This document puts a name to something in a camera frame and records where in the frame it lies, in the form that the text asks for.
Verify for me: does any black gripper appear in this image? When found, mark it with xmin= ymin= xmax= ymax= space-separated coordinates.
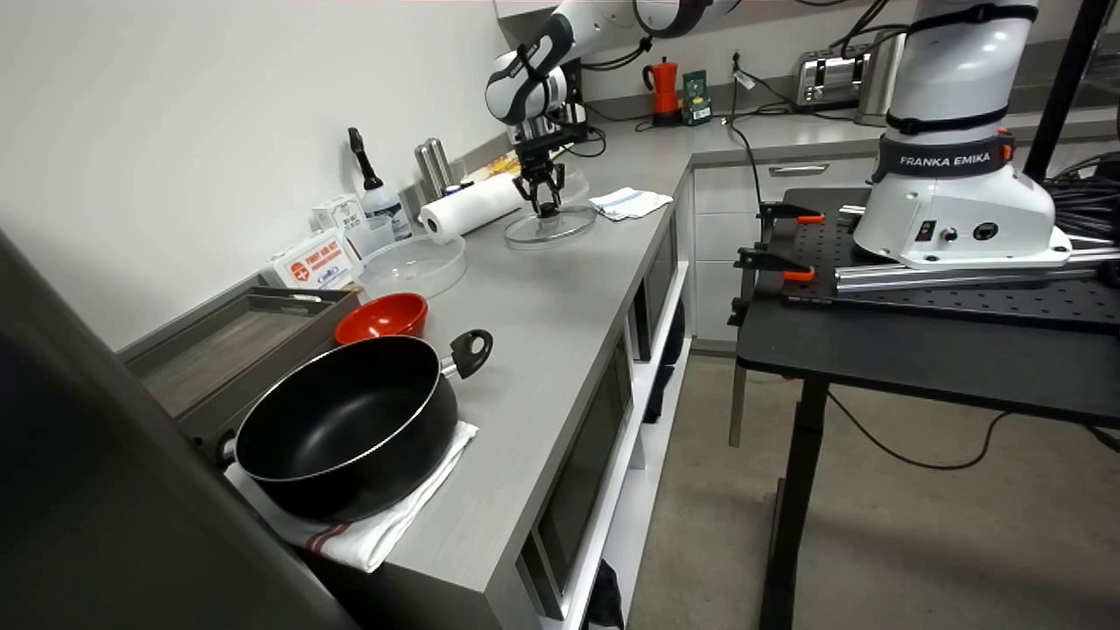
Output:
xmin=510 ymin=115 xmax=593 ymax=220

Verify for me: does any glass lid with black knob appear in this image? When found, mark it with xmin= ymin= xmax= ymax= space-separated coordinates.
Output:
xmin=500 ymin=200 xmax=601 ymax=249

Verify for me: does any red moka pot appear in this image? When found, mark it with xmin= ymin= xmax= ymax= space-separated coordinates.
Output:
xmin=641 ymin=52 xmax=687 ymax=127

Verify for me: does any black cooking pot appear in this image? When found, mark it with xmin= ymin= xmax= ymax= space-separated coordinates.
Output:
xmin=222 ymin=324 xmax=497 ymax=521

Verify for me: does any beige wooden board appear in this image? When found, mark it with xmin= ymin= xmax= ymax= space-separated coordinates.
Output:
xmin=460 ymin=155 xmax=521 ymax=190

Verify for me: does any white paper towel roll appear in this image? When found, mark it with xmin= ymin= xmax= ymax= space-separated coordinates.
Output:
xmin=418 ymin=170 xmax=528 ymax=243

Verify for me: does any white towel with blue stripes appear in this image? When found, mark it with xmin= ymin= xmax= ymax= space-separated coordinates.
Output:
xmin=587 ymin=180 xmax=679 ymax=227

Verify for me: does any steel shaker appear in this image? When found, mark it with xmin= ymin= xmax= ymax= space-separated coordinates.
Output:
xmin=414 ymin=136 xmax=441 ymax=203
xmin=426 ymin=134 xmax=463 ymax=194

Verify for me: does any clear round plastic container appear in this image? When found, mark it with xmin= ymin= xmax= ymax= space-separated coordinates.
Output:
xmin=354 ymin=232 xmax=469 ymax=301

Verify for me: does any spray bottle with black trigger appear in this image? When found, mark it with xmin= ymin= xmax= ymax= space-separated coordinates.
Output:
xmin=344 ymin=123 xmax=418 ymax=249

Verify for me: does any green box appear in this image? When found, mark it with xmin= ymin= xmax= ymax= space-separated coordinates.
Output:
xmin=679 ymin=65 xmax=715 ymax=127

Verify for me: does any red bowl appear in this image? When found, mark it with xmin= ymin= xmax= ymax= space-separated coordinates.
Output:
xmin=333 ymin=290 xmax=434 ymax=348

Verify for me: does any small white carton box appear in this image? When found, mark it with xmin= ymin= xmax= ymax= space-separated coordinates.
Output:
xmin=309 ymin=193 xmax=372 ymax=255

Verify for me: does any white first aid kit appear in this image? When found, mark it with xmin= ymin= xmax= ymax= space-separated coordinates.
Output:
xmin=274 ymin=227 xmax=368 ymax=292

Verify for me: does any orange and black clamp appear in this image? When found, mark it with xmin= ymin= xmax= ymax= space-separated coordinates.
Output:
xmin=753 ymin=200 xmax=834 ymax=232
xmin=733 ymin=243 xmax=820 ymax=292

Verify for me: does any grey kitchen counter cabinet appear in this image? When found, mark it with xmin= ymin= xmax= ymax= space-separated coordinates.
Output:
xmin=311 ymin=115 xmax=703 ymax=630

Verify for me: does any silver toaster appliance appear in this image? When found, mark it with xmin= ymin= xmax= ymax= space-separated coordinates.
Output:
xmin=794 ymin=50 xmax=871 ymax=113

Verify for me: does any dark grey metal tray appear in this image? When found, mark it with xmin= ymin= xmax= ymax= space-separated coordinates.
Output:
xmin=116 ymin=273 xmax=363 ymax=470

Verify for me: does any white cloth with red stripe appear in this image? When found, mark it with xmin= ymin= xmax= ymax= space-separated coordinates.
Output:
xmin=222 ymin=415 xmax=484 ymax=577

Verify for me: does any black breadboard table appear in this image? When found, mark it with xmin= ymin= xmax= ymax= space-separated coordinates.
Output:
xmin=733 ymin=185 xmax=1120 ymax=630

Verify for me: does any black slanted pole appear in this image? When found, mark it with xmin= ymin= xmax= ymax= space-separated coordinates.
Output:
xmin=1023 ymin=0 xmax=1118 ymax=185

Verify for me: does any aluminium rail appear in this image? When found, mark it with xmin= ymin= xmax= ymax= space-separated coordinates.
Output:
xmin=834 ymin=241 xmax=1120 ymax=292

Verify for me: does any black hanging cable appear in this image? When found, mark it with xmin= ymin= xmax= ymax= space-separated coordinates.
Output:
xmin=820 ymin=382 xmax=1020 ymax=476

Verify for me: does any black cable bundle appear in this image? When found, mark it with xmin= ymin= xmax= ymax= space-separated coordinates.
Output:
xmin=1042 ymin=147 xmax=1120 ymax=241

